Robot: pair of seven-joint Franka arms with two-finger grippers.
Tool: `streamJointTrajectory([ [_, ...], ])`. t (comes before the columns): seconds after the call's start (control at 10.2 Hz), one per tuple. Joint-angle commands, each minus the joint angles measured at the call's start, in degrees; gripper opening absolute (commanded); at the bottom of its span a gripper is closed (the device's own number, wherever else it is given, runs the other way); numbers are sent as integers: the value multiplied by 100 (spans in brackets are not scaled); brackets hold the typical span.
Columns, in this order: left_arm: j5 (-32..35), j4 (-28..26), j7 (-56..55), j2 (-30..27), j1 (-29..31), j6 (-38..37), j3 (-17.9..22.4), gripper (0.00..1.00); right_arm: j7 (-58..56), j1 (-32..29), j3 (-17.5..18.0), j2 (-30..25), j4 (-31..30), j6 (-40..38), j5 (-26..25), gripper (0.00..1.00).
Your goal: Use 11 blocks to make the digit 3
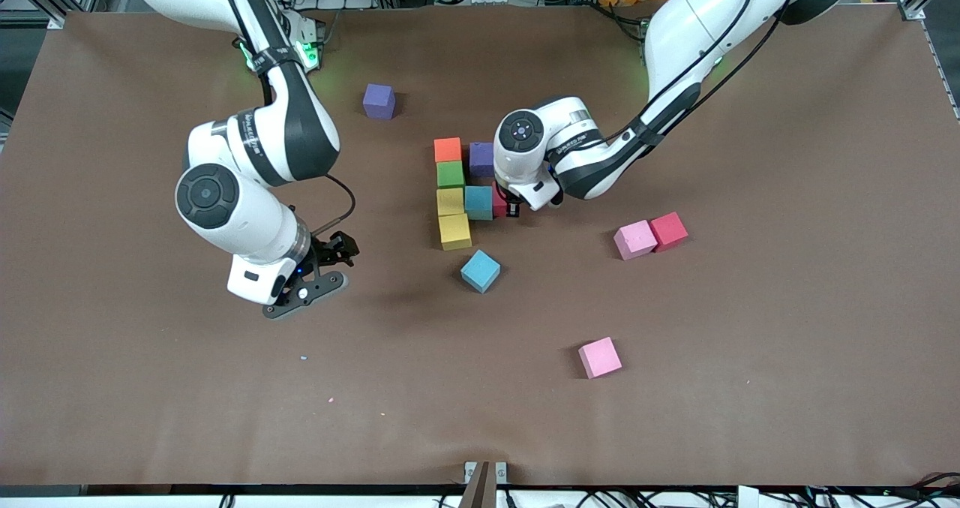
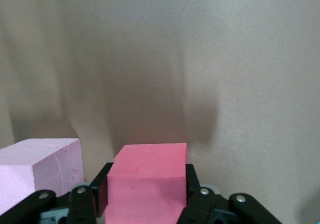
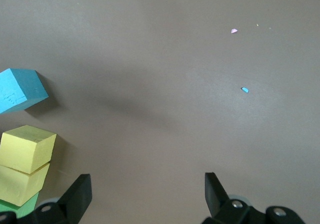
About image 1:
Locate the blue foam cube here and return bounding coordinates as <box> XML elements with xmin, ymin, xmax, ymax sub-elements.
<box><xmin>460</xmin><ymin>250</ymin><xmax>502</xmax><ymax>294</ymax></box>
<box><xmin>464</xmin><ymin>185</ymin><xmax>494</xmax><ymax>221</ymax></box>

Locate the paper table cover sheet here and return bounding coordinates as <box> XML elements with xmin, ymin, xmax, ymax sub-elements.
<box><xmin>0</xmin><ymin>4</ymin><xmax>960</xmax><ymax>488</ymax></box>

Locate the black cable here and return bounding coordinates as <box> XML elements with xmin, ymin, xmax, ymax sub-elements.
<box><xmin>214</xmin><ymin>0</ymin><xmax>358</xmax><ymax>237</ymax></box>
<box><xmin>600</xmin><ymin>0</ymin><xmax>797</xmax><ymax>147</ymax></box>

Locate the dented pink foam cube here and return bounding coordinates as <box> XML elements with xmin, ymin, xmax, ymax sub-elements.
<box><xmin>613</xmin><ymin>220</ymin><xmax>659</xmax><ymax>261</ymax></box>

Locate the metal mount bracket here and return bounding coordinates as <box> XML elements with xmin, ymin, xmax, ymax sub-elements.
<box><xmin>463</xmin><ymin>461</ymin><xmax>509</xmax><ymax>508</ymax></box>

